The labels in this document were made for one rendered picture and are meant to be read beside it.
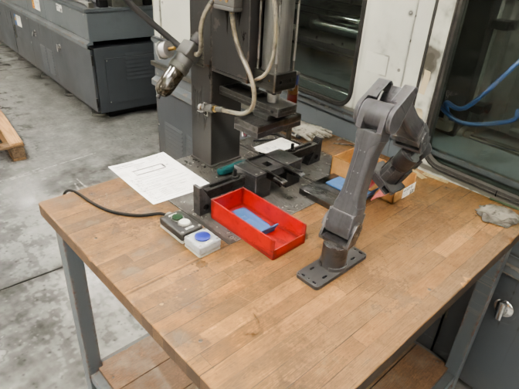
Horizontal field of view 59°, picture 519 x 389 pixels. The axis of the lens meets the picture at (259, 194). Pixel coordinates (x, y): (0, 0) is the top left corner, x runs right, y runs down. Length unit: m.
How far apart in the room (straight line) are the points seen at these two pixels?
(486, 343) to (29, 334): 1.90
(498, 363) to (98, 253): 1.47
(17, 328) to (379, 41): 1.97
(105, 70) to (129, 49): 0.29
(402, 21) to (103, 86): 3.14
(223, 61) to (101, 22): 2.99
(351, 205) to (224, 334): 0.40
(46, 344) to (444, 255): 1.69
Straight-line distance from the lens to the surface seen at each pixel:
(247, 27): 1.31
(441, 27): 1.67
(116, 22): 4.38
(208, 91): 1.49
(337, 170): 1.56
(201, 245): 1.15
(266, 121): 1.32
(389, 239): 1.30
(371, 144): 1.03
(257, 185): 1.36
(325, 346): 0.97
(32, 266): 2.74
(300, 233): 1.22
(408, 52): 1.79
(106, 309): 2.37
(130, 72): 4.50
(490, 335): 1.95
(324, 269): 1.13
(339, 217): 1.08
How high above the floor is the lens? 1.61
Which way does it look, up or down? 30 degrees down
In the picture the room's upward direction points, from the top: 4 degrees clockwise
